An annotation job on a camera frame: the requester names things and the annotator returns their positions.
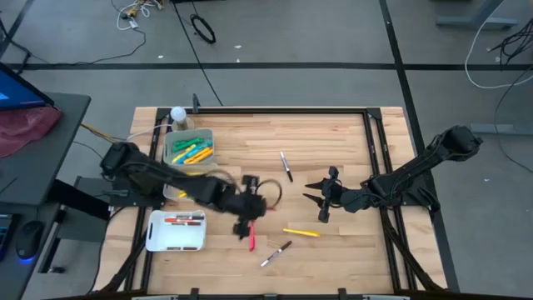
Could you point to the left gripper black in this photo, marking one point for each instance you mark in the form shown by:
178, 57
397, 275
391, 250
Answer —
247, 202

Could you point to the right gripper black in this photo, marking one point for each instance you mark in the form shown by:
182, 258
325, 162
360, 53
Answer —
329, 200

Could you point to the pink highlighter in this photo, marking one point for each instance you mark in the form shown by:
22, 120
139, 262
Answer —
252, 239

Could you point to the brown dry erase marker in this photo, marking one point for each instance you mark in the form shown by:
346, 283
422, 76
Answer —
183, 248
276, 253
191, 216
187, 224

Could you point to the black dry erase marker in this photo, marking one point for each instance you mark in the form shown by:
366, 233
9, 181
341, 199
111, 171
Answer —
286, 167

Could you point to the slim yellow highlighter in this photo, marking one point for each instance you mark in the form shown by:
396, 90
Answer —
182, 194
302, 232

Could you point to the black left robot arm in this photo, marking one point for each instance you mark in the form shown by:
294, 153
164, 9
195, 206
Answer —
166, 179

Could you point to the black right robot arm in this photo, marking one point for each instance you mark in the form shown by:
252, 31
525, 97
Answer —
416, 166

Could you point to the white plastic bin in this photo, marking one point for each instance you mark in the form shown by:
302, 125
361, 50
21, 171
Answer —
175, 237

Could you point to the grey translucent plastic bin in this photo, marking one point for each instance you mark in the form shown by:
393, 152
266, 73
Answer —
209, 135

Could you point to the round lamp base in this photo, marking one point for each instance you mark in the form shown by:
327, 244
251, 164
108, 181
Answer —
189, 125

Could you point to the silver aluminium bar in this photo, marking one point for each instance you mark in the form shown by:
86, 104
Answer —
387, 297
154, 297

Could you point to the grey desk foot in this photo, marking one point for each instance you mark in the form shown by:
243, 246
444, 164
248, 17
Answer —
474, 21
499, 128

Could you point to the black desk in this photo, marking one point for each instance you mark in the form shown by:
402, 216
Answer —
41, 175

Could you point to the black computer mouse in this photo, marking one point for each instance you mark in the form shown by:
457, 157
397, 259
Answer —
29, 239

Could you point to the red cloth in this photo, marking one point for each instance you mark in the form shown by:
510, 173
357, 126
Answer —
25, 129

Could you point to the black monitor blue screen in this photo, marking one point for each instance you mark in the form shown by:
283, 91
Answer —
16, 89

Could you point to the black aluminium table frame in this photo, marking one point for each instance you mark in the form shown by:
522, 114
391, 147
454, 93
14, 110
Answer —
270, 111

